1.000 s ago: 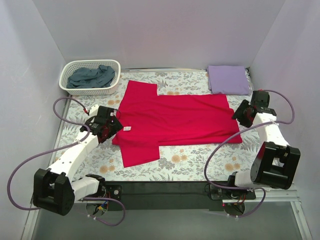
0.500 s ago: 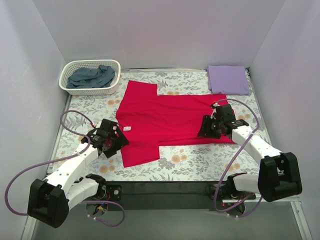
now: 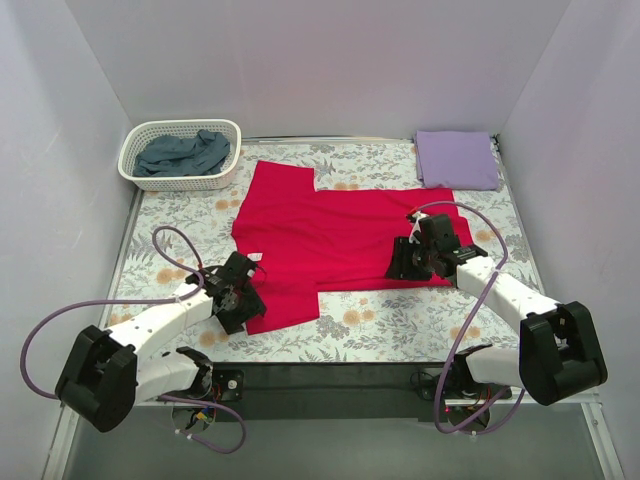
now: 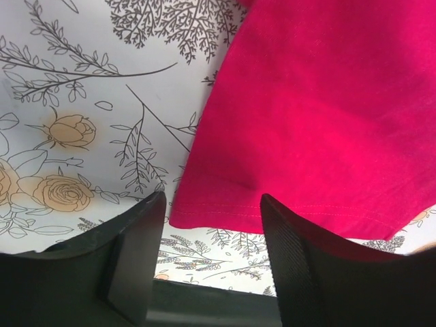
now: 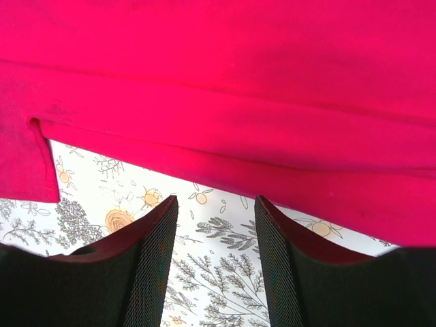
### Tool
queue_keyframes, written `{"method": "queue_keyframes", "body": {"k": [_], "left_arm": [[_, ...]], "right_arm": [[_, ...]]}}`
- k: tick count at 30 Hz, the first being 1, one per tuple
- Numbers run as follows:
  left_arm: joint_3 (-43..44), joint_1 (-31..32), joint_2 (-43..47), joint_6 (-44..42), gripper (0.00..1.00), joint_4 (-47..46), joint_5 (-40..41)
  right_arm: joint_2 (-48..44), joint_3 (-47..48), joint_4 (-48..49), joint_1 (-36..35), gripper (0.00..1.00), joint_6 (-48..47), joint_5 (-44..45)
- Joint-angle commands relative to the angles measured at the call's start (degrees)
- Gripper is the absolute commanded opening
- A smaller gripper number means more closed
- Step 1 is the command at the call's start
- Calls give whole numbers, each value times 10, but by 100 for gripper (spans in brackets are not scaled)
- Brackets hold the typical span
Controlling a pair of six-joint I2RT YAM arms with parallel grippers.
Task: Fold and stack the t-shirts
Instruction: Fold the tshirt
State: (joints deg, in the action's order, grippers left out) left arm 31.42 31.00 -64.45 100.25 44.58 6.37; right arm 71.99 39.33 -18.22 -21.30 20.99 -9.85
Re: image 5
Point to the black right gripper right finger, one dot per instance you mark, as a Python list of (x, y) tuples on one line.
[(310, 281)]

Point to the red t shirt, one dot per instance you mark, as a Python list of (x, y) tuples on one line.
[(326, 107)]

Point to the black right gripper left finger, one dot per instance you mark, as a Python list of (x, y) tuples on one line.
[(120, 280)]

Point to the floral patterned table cloth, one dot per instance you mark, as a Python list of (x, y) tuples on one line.
[(58, 198)]

